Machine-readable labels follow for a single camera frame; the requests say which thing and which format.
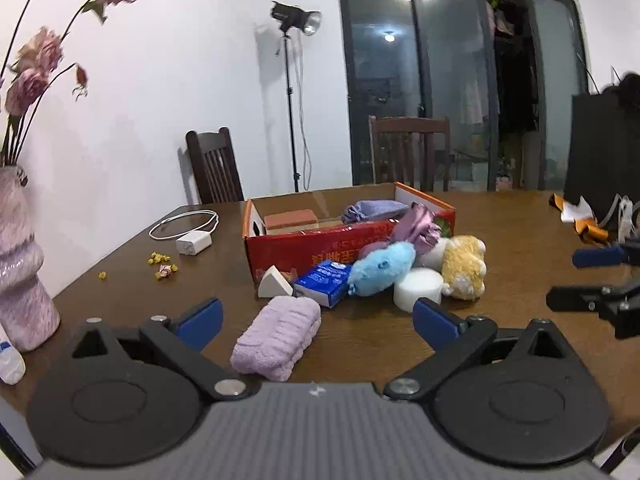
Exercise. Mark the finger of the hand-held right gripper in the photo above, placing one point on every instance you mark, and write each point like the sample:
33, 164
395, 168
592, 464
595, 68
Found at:
570, 297
595, 257

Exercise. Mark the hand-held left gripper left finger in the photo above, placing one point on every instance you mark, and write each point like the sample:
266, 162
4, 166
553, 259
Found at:
202, 322

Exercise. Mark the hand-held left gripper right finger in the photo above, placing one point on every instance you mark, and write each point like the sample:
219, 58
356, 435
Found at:
435, 322

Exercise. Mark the yellow plush toy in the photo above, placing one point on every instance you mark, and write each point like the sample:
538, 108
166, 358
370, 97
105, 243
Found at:
462, 267

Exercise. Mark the blue plush toy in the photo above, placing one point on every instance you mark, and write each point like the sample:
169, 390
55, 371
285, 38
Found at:
382, 267

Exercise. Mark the lilac towel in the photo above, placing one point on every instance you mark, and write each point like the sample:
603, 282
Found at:
277, 337

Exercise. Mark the white triangular sponge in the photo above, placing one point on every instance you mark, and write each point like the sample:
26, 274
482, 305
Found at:
274, 285

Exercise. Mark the purple satin scrunchie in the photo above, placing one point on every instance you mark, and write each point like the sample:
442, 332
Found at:
372, 249
420, 227

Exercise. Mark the blue tissue packet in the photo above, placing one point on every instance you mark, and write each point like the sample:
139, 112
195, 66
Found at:
322, 282

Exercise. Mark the red cardboard box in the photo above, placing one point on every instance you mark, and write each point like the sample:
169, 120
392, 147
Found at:
300, 250

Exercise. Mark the orange white plush toy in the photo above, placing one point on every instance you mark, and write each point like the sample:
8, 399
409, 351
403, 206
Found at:
575, 212

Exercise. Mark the clear plastic bag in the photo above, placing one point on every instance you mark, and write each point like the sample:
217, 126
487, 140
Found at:
627, 220

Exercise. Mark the white charger block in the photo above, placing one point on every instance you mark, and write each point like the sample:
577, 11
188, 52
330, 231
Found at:
192, 245

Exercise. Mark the black rectangular case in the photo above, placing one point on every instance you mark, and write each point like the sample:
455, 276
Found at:
600, 150

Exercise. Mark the purple knitted towel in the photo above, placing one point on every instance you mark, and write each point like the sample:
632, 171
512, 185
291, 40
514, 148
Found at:
375, 210

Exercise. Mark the brick coloured sponge block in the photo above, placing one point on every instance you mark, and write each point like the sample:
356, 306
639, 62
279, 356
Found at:
290, 220

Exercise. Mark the dark wooden chair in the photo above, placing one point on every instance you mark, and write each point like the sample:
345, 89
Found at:
215, 170
407, 127

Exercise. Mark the pink fuzzy vase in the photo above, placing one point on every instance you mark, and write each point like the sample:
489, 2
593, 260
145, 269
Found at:
22, 270

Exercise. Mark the white plastic tube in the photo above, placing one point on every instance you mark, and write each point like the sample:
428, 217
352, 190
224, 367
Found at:
10, 360

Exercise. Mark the black framed sliding glass door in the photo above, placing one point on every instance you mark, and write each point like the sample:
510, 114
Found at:
450, 85

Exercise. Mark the pink artificial flower bouquet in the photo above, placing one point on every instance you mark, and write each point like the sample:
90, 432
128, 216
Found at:
35, 55

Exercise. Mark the studio light on stand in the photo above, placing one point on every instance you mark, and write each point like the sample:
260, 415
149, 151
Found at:
295, 15

